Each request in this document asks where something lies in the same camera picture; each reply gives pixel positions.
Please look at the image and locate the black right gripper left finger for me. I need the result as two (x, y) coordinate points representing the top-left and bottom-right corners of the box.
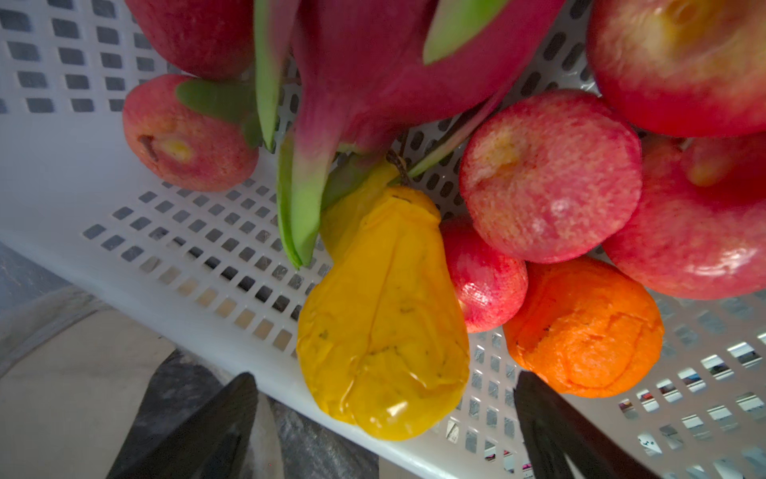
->
(108, 373), (259, 478)

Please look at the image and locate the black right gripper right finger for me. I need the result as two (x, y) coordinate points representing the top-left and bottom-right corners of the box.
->
(514, 371), (657, 478)

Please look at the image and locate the cream canvas grocery bag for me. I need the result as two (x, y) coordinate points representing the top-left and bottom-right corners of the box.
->
(0, 285), (420, 479)

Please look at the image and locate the yellow pear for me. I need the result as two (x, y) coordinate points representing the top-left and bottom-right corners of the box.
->
(297, 163), (470, 441)

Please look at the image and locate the pink dragon fruit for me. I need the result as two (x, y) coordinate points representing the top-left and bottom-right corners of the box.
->
(176, 1), (563, 267)

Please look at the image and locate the orange fruit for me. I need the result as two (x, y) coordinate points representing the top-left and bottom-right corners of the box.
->
(503, 257), (664, 398)

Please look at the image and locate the red apple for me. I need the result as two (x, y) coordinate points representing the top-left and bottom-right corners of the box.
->
(602, 133), (765, 299)
(586, 1), (765, 138)
(459, 90), (642, 263)
(122, 74), (259, 192)
(126, 0), (255, 81)
(440, 217), (529, 333)

